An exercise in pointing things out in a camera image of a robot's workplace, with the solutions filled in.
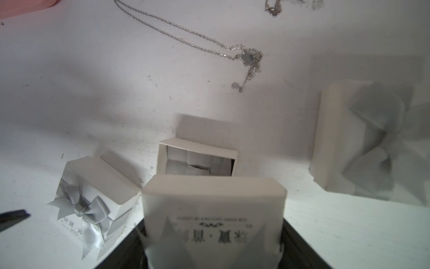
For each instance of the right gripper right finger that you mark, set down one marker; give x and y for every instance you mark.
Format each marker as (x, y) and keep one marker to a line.
(297, 253)

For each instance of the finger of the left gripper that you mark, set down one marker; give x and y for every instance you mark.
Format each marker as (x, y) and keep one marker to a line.
(12, 218)

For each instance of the white jewelry box lid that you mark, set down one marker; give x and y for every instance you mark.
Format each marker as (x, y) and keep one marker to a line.
(373, 140)

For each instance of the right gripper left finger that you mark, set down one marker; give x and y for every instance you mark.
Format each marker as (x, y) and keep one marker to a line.
(129, 254)

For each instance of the pink tray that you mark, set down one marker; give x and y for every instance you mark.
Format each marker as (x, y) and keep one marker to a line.
(11, 8)

